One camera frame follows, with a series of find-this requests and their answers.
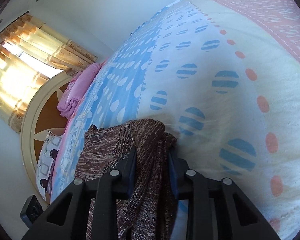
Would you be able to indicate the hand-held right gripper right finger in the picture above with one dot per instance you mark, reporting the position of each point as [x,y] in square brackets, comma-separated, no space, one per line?
[173,180]

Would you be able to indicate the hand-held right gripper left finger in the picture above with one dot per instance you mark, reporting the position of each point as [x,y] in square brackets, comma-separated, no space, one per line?
[132,187]

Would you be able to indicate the brown knit sweater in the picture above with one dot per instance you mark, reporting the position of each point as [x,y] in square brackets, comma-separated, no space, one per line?
[140,140]

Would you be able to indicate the white circle-print pillow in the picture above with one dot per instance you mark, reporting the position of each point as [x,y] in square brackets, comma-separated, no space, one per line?
[47,160]

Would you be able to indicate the cream and orange headboard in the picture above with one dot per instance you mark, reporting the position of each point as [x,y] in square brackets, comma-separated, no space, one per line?
[32,120]

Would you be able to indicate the blue dotted bed blanket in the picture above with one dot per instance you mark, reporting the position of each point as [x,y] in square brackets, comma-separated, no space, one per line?
[215,80]

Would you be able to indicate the folded pink quilt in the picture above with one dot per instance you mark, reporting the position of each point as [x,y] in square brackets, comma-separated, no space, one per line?
[80,87]

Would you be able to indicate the yellow patterned curtain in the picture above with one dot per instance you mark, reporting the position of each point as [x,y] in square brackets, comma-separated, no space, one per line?
[12,85]

